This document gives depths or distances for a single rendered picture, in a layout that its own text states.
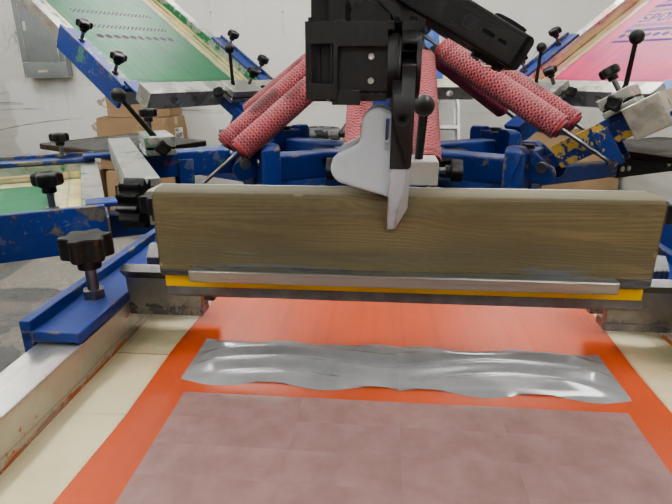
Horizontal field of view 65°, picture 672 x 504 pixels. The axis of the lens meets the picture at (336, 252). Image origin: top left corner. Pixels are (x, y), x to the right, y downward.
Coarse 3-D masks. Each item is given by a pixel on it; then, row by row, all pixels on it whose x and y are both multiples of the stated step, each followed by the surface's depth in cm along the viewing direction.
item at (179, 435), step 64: (256, 320) 54; (320, 320) 54; (384, 320) 54; (192, 384) 43; (256, 384) 43; (128, 448) 36; (192, 448) 35; (256, 448) 35; (320, 448) 35; (384, 448) 35
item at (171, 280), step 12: (168, 276) 46; (180, 276) 46; (264, 288) 46; (276, 288) 46; (288, 288) 46; (300, 288) 46; (312, 288) 46; (324, 288) 45; (336, 288) 45; (348, 288) 45; (360, 288) 45; (372, 288) 45; (384, 288) 45; (396, 288) 45
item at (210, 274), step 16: (192, 272) 43; (208, 272) 43; (224, 272) 43; (240, 272) 43; (256, 272) 43; (272, 272) 43; (288, 272) 43; (304, 272) 43; (320, 272) 43; (336, 272) 43; (352, 272) 43; (368, 272) 43; (384, 272) 43; (400, 272) 43; (416, 272) 43; (432, 272) 43; (400, 288) 42; (416, 288) 42; (432, 288) 42; (448, 288) 42; (464, 288) 42; (480, 288) 42; (496, 288) 42; (512, 288) 42; (528, 288) 41; (544, 288) 41; (560, 288) 41; (576, 288) 41; (592, 288) 41; (608, 288) 41
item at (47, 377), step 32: (128, 320) 50; (32, 352) 41; (64, 352) 41; (96, 352) 44; (0, 384) 37; (32, 384) 37; (64, 384) 40; (0, 416) 33; (32, 416) 36; (0, 448) 33
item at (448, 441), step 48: (432, 336) 50; (480, 336) 50; (528, 336) 50; (576, 336) 50; (624, 384) 43; (432, 432) 37; (480, 432) 37; (528, 432) 37; (576, 432) 37; (624, 432) 37; (432, 480) 33; (480, 480) 33; (528, 480) 33; (576, 480) 33; (624, 480) 33
